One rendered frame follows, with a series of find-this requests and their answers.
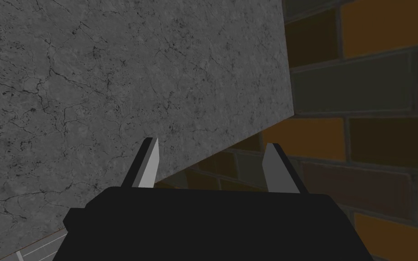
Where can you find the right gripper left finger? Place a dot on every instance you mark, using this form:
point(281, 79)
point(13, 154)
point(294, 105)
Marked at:
point(146, 170)

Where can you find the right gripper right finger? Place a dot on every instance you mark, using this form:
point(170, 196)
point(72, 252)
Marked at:
point(279, 174)

